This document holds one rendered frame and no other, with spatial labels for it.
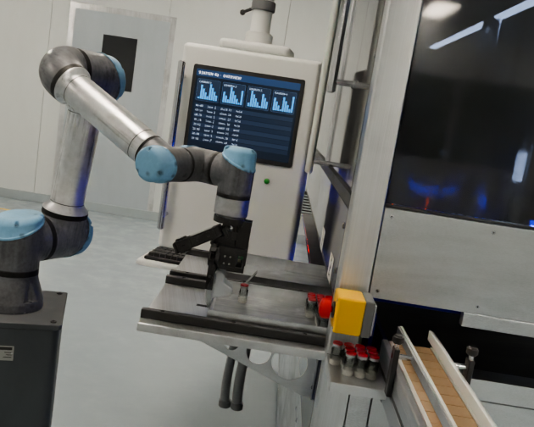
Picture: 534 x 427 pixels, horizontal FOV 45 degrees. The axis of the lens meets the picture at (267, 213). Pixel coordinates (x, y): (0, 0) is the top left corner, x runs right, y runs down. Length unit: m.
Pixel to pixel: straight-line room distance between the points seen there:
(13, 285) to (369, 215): 0.86
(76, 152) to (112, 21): 5.50
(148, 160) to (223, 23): 5.66
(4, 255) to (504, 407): 1.17
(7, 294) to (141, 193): 5.47
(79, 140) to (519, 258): 1.05
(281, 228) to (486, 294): 1.08
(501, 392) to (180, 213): 1.35
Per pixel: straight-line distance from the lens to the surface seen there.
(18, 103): 7.41
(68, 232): 1.70
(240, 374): 2.57
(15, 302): 1.64
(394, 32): 1.29
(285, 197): 2.28
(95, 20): 7.17
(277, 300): 1.66
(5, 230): 1.62
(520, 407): 1.49
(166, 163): 1.30
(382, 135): 1.28
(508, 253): 1.37
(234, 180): 1.36
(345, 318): 1.24
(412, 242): 1.32
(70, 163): 1.67
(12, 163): 7.47
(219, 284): 1.42
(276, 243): 2.31
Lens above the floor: 1.35
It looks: 9 degrees down
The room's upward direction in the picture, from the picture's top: 9 degrees clockwise
